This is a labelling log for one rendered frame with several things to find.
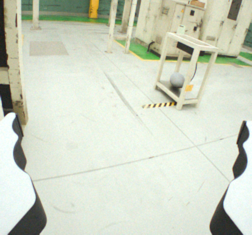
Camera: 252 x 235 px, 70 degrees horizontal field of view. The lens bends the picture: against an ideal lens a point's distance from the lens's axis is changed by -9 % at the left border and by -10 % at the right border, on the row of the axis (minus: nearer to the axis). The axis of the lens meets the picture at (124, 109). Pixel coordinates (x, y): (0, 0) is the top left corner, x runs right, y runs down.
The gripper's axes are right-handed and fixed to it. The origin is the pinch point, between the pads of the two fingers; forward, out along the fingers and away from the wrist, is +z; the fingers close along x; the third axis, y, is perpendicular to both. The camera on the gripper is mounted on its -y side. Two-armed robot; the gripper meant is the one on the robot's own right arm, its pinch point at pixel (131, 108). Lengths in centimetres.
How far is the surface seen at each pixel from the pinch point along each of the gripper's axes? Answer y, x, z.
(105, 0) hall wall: 5, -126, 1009
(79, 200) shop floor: 103, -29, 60
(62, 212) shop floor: 102, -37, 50
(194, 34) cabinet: 63, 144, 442
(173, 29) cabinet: 52, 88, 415
